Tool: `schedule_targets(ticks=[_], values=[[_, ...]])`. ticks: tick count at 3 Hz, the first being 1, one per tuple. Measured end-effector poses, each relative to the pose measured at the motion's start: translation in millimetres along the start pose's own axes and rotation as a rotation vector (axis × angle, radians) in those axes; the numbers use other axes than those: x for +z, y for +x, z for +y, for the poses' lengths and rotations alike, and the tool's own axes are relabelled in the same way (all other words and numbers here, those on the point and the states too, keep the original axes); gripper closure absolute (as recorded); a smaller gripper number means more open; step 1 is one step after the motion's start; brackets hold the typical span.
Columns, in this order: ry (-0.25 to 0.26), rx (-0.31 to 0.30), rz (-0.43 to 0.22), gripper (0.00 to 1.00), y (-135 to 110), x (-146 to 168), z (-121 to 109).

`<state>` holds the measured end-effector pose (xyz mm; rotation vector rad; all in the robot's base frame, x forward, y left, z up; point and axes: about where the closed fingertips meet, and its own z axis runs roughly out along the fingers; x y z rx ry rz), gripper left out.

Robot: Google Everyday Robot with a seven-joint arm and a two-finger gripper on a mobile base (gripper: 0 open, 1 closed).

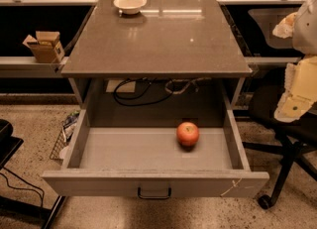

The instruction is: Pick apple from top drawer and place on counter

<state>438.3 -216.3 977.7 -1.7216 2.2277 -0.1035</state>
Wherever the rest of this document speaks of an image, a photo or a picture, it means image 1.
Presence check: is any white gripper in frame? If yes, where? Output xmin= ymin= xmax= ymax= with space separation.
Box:
xmin=272 ymin=0 xmax=317 ymax=123

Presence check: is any red apple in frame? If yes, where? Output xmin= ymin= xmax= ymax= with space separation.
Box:
xmin=176 ymin=122 xmax=199 ymax=147

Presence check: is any grey counter cabinet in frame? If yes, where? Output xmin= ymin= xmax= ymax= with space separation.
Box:
xmin=62 ymin=0 xmax=251 ymax=107

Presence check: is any open grey drawer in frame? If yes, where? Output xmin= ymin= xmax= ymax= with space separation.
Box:
xmin=43 ymin=110 xmax=268 ymax=197

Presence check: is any black office chair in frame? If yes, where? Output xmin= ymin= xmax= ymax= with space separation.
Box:
xmin=242 ymin=66 xmax=317 ymax=210

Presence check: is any white bowl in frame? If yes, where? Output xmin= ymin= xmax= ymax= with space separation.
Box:
xmin=113 ymin=0 xmax=147 ymax=15

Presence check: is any open cardboard box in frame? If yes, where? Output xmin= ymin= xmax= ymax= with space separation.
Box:
xmin=23 ymin=31 xmax=64 ymax=63

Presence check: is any grey braided cable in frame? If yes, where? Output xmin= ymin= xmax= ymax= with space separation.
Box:
xmin=163 ymin=76 xmax=212 ymax=95

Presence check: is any black cable under counter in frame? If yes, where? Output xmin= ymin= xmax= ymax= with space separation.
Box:
xmin=112 ymin=77 xmax=176 ymax=107

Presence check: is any black drawer handle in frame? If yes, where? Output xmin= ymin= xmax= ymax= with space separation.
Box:
xmin=137 ymin=187 xmax=172 ymax=200

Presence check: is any wire basket with trash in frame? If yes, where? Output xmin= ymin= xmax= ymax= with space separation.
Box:
xmin=50 ymin=110 xmax=79 ymax=165

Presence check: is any black stand with cable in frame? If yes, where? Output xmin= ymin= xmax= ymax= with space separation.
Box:
xmin=0 ymin=119 xmax=67 ymax=229

